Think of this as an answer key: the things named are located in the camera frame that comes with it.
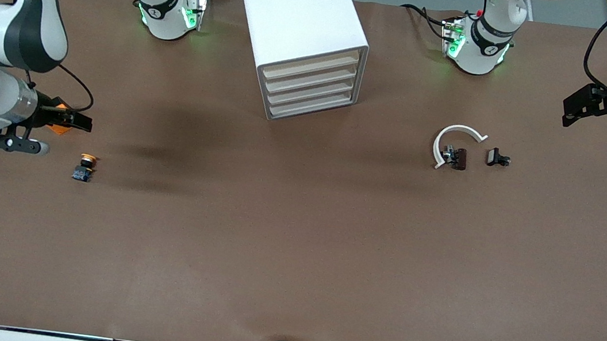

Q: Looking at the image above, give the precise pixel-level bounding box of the yellow push button blue base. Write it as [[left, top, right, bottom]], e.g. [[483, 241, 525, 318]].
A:
[[71, 152, 100, 184]]

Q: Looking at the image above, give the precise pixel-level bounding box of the orange cube with hole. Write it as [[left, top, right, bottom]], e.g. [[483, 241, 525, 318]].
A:
[[47, 96, 78, 137]]

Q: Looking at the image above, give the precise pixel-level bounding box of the small black component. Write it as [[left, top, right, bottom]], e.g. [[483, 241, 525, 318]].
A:
[[485, 147, 513, 169]]

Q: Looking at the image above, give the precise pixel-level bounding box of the white curved plastic clip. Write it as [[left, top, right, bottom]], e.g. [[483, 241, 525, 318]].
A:
[[431, 121, 490, 176]]

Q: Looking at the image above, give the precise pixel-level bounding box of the dark brown small component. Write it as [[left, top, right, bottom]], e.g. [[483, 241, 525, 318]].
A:
[[440, 144, 469, 171]]

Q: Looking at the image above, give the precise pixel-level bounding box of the brown table mat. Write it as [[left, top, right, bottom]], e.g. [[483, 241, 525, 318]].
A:
[[0, 0, 607, 341]]

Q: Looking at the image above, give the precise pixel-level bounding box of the black arm base cable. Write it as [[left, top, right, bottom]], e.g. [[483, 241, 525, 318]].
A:
[[398, 2, 452, 41]]

